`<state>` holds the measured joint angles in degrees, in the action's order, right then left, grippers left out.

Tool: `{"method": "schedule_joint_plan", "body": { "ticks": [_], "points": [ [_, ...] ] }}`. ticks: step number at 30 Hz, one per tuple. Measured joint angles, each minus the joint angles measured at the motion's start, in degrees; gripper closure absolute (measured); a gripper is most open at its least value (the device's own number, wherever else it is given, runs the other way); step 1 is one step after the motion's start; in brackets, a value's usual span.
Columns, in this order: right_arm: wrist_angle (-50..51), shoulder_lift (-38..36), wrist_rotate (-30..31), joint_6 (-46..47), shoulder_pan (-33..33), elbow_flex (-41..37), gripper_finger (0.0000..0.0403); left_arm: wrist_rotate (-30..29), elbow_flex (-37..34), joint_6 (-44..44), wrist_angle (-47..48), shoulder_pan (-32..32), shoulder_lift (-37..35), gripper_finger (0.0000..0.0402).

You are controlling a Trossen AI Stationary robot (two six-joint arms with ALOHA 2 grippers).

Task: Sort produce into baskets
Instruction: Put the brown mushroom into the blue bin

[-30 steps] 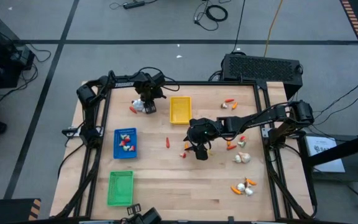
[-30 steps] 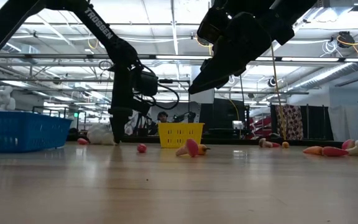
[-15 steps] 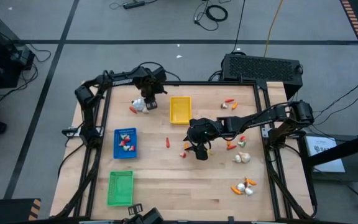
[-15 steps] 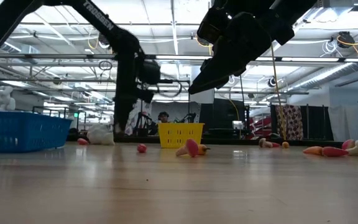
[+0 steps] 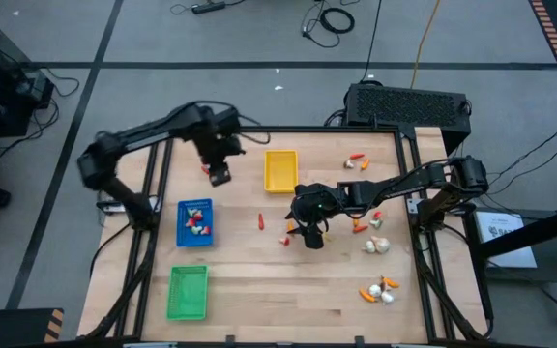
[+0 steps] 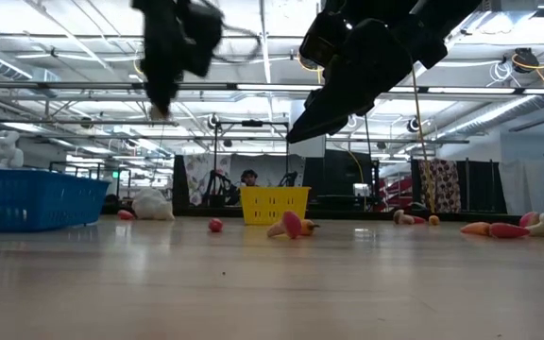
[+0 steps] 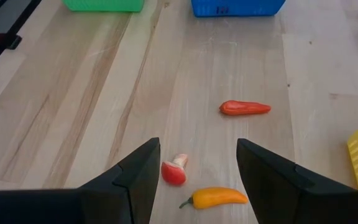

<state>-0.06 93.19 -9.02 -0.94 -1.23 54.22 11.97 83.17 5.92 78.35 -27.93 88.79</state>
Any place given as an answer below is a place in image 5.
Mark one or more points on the pale cream mushroom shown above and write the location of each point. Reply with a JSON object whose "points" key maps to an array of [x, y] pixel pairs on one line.
{"points": [[376, 224]]}

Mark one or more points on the red toy mushroom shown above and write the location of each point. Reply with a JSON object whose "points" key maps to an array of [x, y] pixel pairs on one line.
{"points": [[191, 223], [198, 216], [284, 240], [378, 214], [206, 231]]}

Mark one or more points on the pale green mushroom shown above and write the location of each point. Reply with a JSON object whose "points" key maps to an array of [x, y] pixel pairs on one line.
{"points": [[191, 211], [196, 231]]}

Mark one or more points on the black power strip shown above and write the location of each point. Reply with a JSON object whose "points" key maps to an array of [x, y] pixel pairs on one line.
{"points": [[208, 7]]}

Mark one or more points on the black perforated computer case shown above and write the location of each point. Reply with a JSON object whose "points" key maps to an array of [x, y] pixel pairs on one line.
{"points": [[404, 108]]}

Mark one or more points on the white garlic bulb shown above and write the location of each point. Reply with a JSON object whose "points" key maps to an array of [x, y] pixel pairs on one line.
{"points": [[375, 291], [387, 298], [369, 247]]}

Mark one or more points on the small brown mushroom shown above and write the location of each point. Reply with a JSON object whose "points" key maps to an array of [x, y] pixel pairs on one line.
{"points": [[383, 280]]}

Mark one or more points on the black aluminium table frame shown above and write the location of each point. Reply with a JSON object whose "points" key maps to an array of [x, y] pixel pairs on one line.
{"points": [[331, 129]]}

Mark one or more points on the white printed paper sheet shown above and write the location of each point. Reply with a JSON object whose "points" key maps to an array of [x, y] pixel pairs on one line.
{"points": [[506, 241]]}

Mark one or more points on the yellow plastic basket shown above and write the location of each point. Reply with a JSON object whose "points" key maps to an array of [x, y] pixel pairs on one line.
{"points": [[281, 171]]}

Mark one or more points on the small orange pepper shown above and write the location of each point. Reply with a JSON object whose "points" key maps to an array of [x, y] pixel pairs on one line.
{"points": [[290, 226], [365, 165]]}

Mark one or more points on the tan garlic bulb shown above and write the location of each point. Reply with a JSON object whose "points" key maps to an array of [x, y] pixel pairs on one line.
{"points": [[381, 244]]}

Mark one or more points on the blue plastic basket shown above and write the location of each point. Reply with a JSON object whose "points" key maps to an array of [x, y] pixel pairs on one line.
{"points": [[184, 239]]}

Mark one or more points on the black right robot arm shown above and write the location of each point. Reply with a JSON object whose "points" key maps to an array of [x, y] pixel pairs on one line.
{"points": [[394, 186]]}

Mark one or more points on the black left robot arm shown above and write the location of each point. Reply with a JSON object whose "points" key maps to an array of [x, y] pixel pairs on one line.
{"points": [[97, 162]]}

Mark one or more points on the green plastic basket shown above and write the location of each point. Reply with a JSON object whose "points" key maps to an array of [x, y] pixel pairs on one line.
{"points": [[187, 292]]}

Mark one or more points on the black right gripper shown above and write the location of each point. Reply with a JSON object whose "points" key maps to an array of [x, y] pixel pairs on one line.
{"points": [[310, 212]]}

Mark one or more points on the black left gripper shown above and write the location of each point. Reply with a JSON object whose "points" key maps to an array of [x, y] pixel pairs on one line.
{"points": [[220, 147]]}

